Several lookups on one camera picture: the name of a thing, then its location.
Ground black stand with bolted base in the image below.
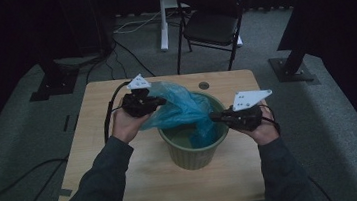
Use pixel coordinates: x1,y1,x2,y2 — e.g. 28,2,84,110
264,15,322,91

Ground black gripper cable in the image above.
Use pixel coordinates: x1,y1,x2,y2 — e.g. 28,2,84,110
98,80,138,144
256,97,336,201

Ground thin black floor cables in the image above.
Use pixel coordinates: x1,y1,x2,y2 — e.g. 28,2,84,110
81,32,157,85

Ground green ribbed bin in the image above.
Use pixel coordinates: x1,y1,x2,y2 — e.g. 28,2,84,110
154,88,234,174

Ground person's right hand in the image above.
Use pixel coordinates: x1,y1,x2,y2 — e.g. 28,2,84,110
234,104,282,149

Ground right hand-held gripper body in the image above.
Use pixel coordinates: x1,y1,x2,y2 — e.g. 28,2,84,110
219,88,277,135

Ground white floor cable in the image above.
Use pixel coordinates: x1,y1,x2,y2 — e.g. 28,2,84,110
111,10,164,36

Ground black folding chair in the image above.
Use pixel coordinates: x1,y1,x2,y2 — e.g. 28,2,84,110
169,0,252,77

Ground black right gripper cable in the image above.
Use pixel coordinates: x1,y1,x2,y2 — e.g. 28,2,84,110
256,97,336,201

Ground blue plastic bag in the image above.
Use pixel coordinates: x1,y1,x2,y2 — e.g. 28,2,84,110
134,75,221,155

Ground person's left hand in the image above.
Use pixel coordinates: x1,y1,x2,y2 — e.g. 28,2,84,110
108,96,154,146

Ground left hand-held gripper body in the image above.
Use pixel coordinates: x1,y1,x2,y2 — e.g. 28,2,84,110
118,72,161,120

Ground black stand with square base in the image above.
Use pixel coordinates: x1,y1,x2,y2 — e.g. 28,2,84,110
24,54,84,103

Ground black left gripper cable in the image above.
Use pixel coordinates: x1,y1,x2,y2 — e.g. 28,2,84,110
98,80,138,144

